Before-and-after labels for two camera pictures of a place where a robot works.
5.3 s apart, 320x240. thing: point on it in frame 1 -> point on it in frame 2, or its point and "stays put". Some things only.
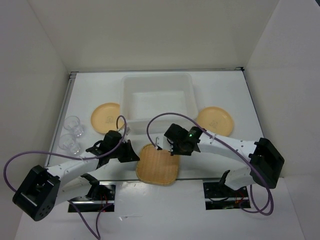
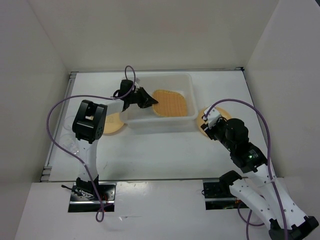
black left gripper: (130, 155) -> (147, 100)
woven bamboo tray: (156, 167) -> (171, 103)
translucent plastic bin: (145, 95) stays put
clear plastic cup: (69, 143) stays put
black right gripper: (177, 152) -> (209, 131)
